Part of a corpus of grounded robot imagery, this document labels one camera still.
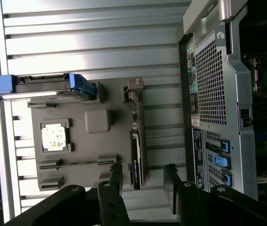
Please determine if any green RAM stick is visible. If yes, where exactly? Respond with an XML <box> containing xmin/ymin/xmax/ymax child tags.
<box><xmin>39</xmin><ymin>160</ymin><xmax>114</xmax><ymax>170</ymax></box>

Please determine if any grey plastic parts rack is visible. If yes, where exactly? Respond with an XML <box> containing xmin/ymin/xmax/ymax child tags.
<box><xmin>27</xmin><ymin>81</ymin><xmax>148</xmax><ymax>192</ymax></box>

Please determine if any silver CPU chip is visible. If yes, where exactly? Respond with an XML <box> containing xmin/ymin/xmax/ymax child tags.
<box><xmin>41</xmin><ymin>123</ymin><xmax>66</xmax><ymax>151</ymax></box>

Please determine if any open grey PC case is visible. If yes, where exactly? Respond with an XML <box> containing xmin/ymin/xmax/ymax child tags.
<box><xmin>178</xmin><ymin>0</ymin><xmax>267</xmax><ymax>203</ymax></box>

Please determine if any hard disk in blue caddy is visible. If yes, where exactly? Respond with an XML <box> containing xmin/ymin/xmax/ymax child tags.
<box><xmin>0</xmin><ymin>73</ymin><xmax>97</xmax><ymax>102</ymax></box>

